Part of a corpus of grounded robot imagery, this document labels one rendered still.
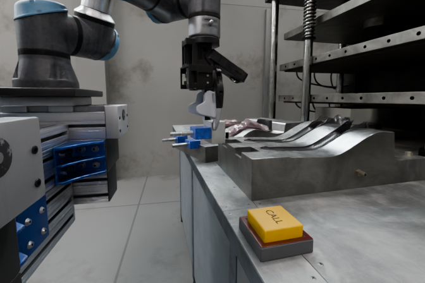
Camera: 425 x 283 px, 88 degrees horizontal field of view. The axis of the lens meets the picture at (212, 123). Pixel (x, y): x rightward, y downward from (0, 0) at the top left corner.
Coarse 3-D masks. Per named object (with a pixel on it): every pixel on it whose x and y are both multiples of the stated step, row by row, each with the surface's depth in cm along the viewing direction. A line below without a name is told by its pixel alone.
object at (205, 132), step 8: (208, 120) 57; (192, 128) 53; (200, 128) 52; (208, 128) 53; (224, 128) 54; (192, 136) 54; (200, 136) 52; (208, 136) 53; (216, 136) 53; (224, 136) 54
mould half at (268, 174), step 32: (320, 128) 66; (224, 160) 64; (256, 160) 45; (288, 160) 47; (320, 160) 49; (352, 160) 51; (384, 160) 54; (416, 160) 56; (256, 192) 46; (288, 192) 48; (320, 192) 50
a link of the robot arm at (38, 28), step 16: (32, 0) 55; (48, 0) 57; (16, 16) 54; (32, 16) 55; (48, 16) 56; (64, 16) 60; (16, 32) 56; (32, 32) 55; (48, 32) 56; (64, 32) 60; (80, 32) 63; (32, 48) 55; (48, 48) 57; (64, 48) 60; (80, 48) 65
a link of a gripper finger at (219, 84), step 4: (220, 76) 50; (220, 80) 50; (216, 84) 50; (220, 84) 50; (216, 88) 50; (220, 88) 50; (216, 92) 50; (220, 92) 50; (216, 96) 50; (220, 96) 50; (216, 100) 50; (220, 100) 50; (216, 104) 50; (220, 104) 51
